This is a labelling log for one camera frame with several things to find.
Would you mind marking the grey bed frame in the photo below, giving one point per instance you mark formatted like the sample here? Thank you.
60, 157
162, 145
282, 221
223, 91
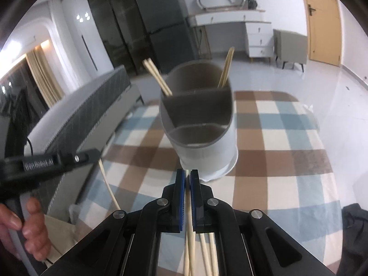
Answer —
83, 184

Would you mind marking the grey quilted mattress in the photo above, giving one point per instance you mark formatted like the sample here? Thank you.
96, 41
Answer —
86, 115

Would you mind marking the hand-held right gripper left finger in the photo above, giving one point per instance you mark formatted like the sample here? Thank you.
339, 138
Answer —
179, 201

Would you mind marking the beige curtain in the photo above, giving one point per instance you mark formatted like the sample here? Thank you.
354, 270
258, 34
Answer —
43, 74

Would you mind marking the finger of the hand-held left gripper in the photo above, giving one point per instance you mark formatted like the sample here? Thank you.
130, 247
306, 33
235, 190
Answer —
83, 156

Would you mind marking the dark glass cabinet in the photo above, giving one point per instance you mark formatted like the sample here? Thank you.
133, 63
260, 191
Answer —
115, 20

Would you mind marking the dark grey refrigerator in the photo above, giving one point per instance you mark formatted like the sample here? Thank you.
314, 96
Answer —
164, 20

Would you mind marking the white grey utensil holder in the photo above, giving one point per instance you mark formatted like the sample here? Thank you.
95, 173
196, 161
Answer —
207, 152

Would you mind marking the person's left hand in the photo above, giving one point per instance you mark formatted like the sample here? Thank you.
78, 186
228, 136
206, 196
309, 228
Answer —
37, 230

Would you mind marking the light wooden door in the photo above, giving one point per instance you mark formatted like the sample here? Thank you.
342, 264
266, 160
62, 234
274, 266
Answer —
322, 34

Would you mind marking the wooden chopstick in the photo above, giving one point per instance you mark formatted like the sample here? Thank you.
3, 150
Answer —
226, 67
154, 76
187, 178
159, 74
110, 189

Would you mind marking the dark cloth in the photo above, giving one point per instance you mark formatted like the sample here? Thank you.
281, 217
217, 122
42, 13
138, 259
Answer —
353, 235

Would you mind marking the dark glass window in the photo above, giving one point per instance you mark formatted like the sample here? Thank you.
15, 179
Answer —
8, 92

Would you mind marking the white dressing table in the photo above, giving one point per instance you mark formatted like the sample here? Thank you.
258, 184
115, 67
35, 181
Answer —
230, 18

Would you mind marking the grey nightstand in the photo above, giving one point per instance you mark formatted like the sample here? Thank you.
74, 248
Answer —
290, 49

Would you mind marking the cream crumpled bag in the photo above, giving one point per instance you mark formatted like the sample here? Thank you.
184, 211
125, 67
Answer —
60, 233

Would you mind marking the checked tablecloth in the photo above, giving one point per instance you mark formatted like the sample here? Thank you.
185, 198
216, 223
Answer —
273, 178

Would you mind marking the white wardrobe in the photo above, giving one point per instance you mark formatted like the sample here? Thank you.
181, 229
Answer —
77, 43

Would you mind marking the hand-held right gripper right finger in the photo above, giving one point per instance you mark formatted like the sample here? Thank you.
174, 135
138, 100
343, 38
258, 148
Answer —
194, 201

